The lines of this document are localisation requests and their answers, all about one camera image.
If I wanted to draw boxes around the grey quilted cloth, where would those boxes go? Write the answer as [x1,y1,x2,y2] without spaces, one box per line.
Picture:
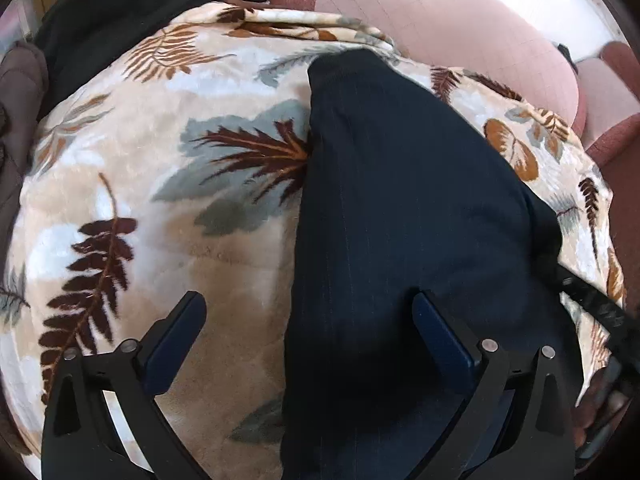
[0,42,51,266]

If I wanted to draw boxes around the pink sofa cushion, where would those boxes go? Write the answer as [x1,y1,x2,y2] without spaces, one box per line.
[315,0,581,128]

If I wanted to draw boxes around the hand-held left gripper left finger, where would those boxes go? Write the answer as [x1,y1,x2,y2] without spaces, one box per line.
[41,291,208,480]

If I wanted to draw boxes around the person's right hand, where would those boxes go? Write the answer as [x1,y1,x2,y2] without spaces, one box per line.
[571,390,633,453]

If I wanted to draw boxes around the leaf print blanket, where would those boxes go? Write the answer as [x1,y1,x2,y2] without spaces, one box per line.
[0,2,628,480]

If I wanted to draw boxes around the navy pinstripe pants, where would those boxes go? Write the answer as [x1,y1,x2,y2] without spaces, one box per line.
[280,49,586,480]

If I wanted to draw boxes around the black cloth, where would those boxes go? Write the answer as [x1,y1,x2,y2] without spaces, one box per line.
[35,0,281,113]

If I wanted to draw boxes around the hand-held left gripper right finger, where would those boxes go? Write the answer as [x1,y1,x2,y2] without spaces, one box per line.
[411,291,576,480]

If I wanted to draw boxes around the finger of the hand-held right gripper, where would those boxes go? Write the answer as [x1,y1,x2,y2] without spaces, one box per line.
[537,255,640,348]

